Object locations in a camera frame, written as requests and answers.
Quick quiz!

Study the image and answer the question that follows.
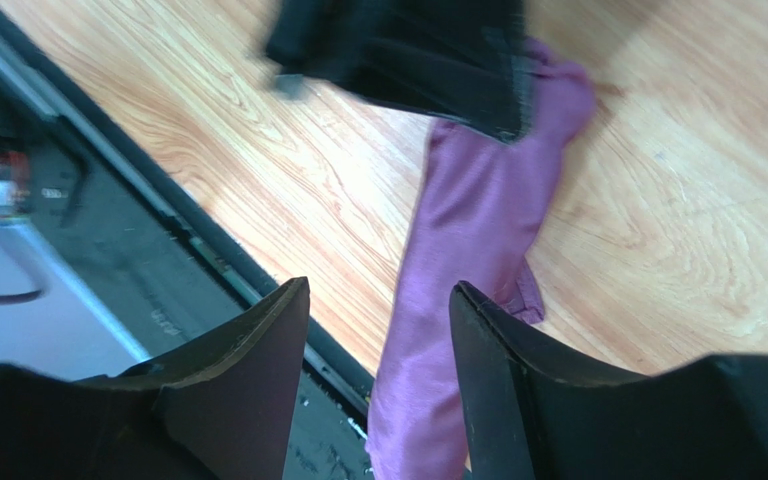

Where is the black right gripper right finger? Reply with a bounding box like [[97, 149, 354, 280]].
[[450, 282, 768, 479]]

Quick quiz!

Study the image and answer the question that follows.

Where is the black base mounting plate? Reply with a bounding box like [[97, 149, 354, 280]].
[[0, 10, 372, 479]]

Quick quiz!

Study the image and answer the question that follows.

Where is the purple cloth napkin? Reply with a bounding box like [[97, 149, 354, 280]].
[[366, 40, 595, 479]]

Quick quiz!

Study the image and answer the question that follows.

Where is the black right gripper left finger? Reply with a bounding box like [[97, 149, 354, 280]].
[[0, 277, 310, 479]]

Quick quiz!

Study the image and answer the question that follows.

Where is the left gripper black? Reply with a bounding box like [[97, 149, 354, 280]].
[[264, 0, 537, 143]]

